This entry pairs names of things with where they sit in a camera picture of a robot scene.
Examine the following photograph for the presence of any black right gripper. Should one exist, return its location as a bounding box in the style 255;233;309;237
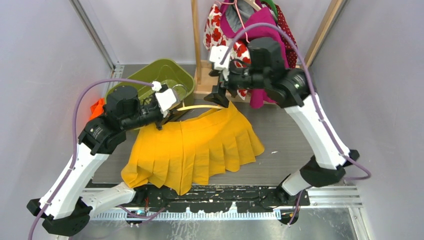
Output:
204;60;269;108

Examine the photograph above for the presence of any yellow pleated skirt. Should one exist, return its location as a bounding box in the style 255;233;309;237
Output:
121;103;265;195

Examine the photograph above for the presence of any dark red polka-dot skirt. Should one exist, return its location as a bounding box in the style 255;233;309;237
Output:
274;3;299;70

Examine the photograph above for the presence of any cream plastic hanger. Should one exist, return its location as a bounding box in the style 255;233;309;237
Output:
176;104;224;112

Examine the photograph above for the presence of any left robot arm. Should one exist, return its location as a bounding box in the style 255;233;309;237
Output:
27;84;187;237

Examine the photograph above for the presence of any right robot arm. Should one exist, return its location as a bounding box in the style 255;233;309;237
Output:
205;37;359;206

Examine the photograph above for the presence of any wooden hanger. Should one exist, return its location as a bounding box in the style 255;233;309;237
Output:
244;0;262;11

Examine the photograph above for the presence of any wooden clothes rack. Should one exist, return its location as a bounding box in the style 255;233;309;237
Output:
191;0;347;99

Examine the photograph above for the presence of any green plastic bin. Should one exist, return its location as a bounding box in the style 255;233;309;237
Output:
126;58;196;106

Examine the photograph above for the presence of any white red poppy garment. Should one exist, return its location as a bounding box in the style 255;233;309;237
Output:
202;3;253;101

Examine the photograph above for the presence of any orange object behind bin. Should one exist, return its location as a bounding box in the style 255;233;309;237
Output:
88;98;105;121

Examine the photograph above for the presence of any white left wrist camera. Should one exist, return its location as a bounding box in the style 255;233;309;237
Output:
154;88;181;118

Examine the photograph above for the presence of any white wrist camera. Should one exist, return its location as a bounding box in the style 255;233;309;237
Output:
208;45;230;71
154;88;181;118

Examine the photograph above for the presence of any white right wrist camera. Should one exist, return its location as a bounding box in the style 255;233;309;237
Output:
208;45;230;71

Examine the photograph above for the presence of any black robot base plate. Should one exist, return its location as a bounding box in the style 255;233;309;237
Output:
127;184;310;213

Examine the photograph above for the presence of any pink wire hanger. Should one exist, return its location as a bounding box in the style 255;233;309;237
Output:
219;0;254;39

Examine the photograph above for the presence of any aluminium rail frame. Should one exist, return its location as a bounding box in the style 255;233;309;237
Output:
91;184;370;240

